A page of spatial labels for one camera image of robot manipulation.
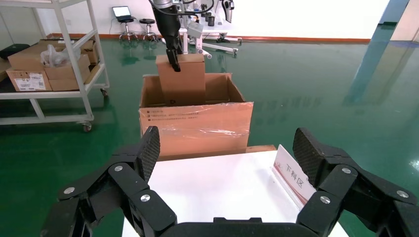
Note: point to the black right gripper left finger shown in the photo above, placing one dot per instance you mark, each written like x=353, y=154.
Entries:
x=131, y=189

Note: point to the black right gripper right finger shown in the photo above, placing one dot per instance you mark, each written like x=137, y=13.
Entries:
x=356, y=193

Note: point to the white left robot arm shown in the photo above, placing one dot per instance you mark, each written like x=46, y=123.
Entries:
x=163, y=2

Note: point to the white wheeled shelf cart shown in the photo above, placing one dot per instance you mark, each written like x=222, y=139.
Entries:
x=49, y=95

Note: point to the acrylic sign with red print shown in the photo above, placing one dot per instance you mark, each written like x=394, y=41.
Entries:
x=288, y=176

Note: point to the black soft bag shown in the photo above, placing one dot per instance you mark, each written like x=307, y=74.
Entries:
x=13, y=51

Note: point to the open laptop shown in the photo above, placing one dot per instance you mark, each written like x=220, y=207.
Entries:
x=121, y=11

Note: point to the plain cardboard box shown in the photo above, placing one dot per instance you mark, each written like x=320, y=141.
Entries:
x=91, y=52
x=24, y=59
x=70, y=70
x=68, y=84

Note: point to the black cylinder cup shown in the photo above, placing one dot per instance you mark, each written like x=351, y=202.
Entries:
x=211, y=20

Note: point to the brown wooden board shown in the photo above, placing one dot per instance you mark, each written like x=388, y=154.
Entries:
x=262, y=149

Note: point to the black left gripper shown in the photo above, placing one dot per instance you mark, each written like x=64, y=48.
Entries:
x=168, y=26

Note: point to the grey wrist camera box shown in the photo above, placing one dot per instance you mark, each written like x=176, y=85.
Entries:
x=195, y=30

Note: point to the small cardboard box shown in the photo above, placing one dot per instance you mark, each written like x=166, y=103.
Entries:
x=183, y=85

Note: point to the grey handheld device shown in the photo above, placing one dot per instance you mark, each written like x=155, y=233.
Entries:
x=228, y=8

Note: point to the clear plastic bag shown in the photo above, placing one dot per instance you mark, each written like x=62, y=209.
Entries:
x=55, y=57

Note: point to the large open cardboard box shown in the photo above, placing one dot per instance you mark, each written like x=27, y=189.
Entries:
x=196, y=127

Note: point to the black round stool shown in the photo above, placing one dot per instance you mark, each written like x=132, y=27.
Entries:
x=148, y=27
x=127, y=27

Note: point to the cardboard box with white label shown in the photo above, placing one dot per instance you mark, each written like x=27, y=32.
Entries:
x=29, y=81

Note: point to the white tubular stand frame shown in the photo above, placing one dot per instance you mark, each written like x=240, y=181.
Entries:
x=219, y=46

